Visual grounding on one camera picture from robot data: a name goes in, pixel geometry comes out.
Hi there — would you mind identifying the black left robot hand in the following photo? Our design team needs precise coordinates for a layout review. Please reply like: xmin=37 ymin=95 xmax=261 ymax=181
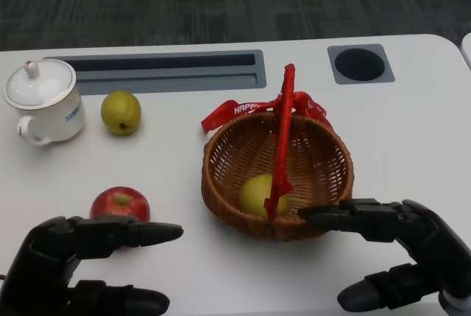
xmin=0 ymin=214 xmax=185 ymax=316

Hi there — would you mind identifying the white neighbouring table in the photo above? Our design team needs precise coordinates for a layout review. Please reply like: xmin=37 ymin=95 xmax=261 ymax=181
xmin=459 ymin=31 xmax=471 ymax=71

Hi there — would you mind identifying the white mug lid with knob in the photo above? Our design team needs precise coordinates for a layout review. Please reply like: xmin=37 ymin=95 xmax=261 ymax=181
xmin=3 ymin=58 xmax=77 ymax=110

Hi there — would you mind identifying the green pear with yellow tint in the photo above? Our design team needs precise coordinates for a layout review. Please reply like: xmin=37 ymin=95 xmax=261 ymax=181
xmin=238 ymin=174 xmax=290 ymax=218

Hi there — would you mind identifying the red apple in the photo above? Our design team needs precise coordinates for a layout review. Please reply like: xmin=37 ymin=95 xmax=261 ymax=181
xmin=90 ymin=186 xmax=151 ymax=249

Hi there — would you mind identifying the white ceramic mug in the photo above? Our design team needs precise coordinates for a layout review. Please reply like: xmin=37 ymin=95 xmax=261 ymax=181
xmin=4 ymin=83 xmax=86 ymax=146

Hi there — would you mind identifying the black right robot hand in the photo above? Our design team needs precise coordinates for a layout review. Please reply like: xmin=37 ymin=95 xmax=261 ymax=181
xmin=297 ymin=198 xmax=471 ymax=313

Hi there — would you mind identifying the green pear with brown spot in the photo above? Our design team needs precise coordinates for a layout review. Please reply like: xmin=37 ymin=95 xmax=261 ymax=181
xmin=100 ymin=90 xmax=142 ymax=136

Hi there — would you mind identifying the wicker basket with red handle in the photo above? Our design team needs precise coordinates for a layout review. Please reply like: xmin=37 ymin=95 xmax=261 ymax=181
xmin=201 ymin=63 xmax=354 ymax=242

